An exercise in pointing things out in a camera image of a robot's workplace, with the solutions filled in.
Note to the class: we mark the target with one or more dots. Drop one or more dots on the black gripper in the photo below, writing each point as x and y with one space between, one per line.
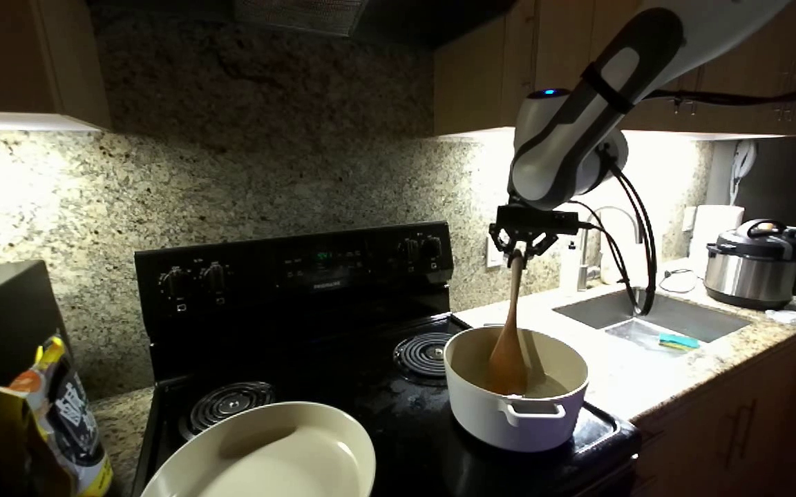
540 227

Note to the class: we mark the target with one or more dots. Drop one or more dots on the wooden cooking spatula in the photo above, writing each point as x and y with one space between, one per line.
506 362

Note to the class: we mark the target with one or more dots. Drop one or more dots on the white cooking pot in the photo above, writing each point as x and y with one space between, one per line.
531 421

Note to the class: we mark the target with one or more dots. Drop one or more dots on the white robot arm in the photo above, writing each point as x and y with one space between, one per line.
567 141

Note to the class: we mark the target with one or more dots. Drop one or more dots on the stainless steel sink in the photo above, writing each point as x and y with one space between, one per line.
615 315

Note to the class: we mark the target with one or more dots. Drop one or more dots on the black electric stove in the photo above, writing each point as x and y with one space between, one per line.
354 321

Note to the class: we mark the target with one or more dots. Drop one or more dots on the green sponge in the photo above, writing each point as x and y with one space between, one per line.
679 343

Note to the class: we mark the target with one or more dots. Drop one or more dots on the silver rice cooker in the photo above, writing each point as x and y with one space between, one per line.
753 267

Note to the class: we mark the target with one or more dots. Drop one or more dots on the wooden upper cabinet right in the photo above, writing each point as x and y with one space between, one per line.
482 76

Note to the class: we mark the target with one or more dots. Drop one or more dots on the wooden cabinet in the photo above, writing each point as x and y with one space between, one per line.
731 437
51 67
482 76

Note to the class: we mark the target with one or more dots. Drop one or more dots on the white frying pan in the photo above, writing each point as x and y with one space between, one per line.
292 449

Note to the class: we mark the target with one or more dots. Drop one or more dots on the wooden lower cabinet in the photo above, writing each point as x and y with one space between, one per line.
731 437

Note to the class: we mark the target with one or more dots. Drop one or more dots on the yellow black snack bag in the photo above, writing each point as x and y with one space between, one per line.
49 434

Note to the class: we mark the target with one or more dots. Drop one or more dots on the wooden upper cabinet left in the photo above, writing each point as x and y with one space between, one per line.
51 67

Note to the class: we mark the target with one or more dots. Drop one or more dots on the white wall outlet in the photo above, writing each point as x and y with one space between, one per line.
492 256

